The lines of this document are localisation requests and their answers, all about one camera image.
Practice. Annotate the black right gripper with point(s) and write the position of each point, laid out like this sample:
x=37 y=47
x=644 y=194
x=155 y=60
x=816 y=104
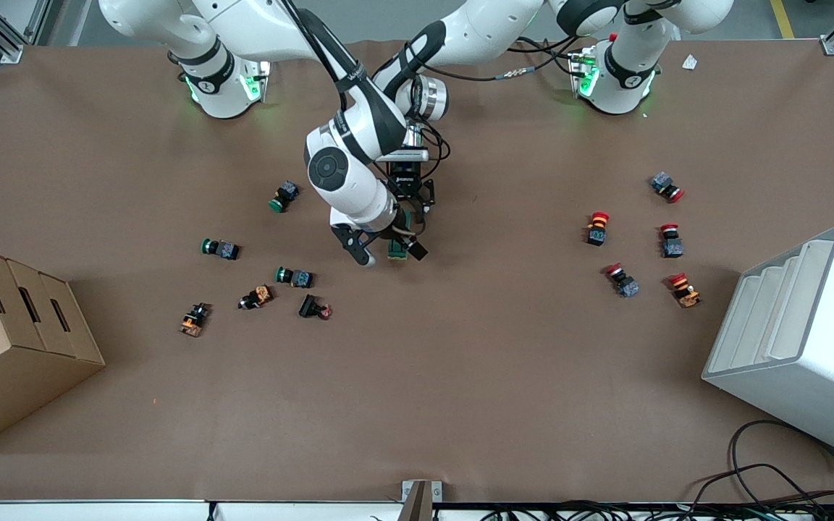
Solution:
x=404 y=236

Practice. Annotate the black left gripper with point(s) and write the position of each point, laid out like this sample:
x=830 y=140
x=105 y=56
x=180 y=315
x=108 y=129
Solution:
x=405 y=178

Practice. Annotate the green rectangular connector block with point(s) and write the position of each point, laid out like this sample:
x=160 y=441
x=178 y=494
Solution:
x=397 y=250

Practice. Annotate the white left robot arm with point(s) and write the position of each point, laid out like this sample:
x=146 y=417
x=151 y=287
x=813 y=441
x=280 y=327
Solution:
x=489 y=29

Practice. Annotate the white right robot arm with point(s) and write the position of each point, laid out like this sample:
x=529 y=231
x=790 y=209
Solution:
x=344 y=174

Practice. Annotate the green mushroom push button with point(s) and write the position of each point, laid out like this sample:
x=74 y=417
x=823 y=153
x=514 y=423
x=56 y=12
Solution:
x=301 y=278
x=287 y=192
x=227 y=250

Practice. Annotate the red mushroom button black block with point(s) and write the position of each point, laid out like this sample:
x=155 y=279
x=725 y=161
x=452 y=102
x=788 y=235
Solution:
x=596 y=233

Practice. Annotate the black push button orange block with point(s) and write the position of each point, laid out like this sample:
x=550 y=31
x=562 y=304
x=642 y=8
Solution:
x=192 y=322

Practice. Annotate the red mushroom button blue block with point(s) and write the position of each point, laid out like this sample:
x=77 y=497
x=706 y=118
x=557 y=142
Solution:
x=672 y=248
x=628 y=287
x=662 y=182

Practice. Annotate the red mushroom button orange block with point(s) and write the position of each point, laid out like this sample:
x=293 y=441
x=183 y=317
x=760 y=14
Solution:
x=687 y=295

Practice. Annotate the white paper scrap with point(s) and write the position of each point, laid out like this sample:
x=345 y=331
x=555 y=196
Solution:
x=690 y=62

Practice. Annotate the white stepped storage rack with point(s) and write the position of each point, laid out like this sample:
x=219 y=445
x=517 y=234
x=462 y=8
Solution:
x=808 y=347

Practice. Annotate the black switch red tip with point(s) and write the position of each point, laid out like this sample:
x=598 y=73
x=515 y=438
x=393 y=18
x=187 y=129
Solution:
x=308 y=306

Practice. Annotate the black selector switch orange block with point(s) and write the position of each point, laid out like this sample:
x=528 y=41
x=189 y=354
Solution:
x=261 y=294

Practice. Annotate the aluminium bracket post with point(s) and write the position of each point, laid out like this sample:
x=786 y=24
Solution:
x=420 y=503

